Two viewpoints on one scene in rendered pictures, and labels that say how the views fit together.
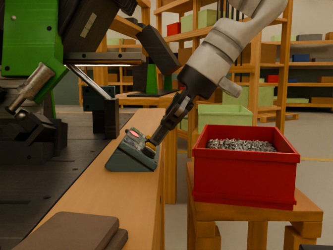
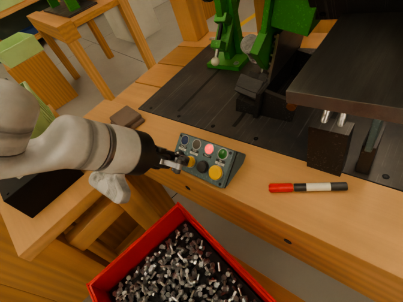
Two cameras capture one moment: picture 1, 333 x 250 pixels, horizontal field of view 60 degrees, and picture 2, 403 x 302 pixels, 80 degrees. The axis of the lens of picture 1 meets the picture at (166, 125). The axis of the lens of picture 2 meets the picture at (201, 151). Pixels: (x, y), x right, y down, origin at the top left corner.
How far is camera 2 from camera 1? 0.92 m
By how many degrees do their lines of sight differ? 116
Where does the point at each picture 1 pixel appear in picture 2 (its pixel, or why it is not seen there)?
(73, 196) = (171, 124)
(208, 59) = not seen: hidden behind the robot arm
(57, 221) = (132, 113)
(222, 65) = not seen: hidden behind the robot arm
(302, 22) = not seen: outside the picture
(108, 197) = (158, 136)
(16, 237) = (153, 111)
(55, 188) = (186, 118)
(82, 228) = (123, 118)
